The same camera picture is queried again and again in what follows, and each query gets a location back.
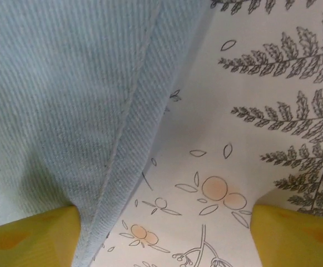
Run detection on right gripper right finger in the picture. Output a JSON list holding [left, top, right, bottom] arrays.
[[252, 204, 323, 267]]

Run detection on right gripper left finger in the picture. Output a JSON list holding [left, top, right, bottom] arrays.
[[0, 205, 81, 267]]

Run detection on light blue trousers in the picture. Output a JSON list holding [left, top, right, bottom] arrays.
[[0, 0, 216, 267]]

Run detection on floral patterned table cover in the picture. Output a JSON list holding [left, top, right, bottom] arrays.
[[90, 0, 323, 267]]

